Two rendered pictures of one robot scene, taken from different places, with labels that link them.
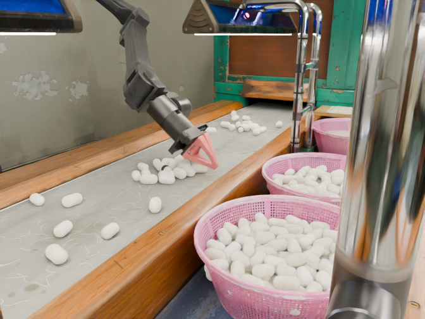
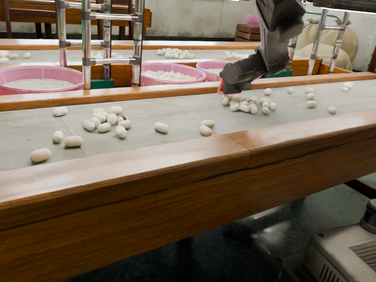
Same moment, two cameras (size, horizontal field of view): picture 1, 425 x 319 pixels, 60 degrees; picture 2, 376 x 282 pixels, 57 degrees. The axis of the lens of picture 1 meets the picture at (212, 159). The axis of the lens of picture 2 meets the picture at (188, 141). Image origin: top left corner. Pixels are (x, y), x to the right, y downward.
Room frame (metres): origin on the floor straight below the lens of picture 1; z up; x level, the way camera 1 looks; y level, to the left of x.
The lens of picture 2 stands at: (1.78, 0.40, 1.07)
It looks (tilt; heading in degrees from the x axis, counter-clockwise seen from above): 25 degrees down; 206
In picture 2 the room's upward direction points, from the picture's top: 7 degrees clockwise
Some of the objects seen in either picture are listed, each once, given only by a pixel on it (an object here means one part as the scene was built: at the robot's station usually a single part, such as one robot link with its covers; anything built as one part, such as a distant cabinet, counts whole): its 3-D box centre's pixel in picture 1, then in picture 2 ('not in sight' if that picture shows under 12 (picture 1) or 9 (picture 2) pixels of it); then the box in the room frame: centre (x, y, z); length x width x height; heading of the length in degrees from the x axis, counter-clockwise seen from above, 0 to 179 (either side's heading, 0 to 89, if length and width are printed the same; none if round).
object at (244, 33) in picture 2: not in sight; (251, 32); (-4.79, -1.82, 0.32); 0.42 x 0.42 x 0.64; 61
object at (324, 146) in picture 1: (353, 142); (40, 91); (1.10, -0.44, 0.72); 0.27 x 0.27 x 0.10
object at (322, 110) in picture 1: (364, 114); not in sight; (1.30, -0.54, 0.77); 0.33 x 0.15 x 0.01; 62
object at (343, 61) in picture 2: not in sight; (317, 62); (-2.37, -0.18, 0.40); 0.74 x 0.56 x 0.38; 152
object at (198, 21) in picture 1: (253, 20); not in sight; (1.08, -0.11, 1.08); 0.62 x 0.08 x 0.07; 152
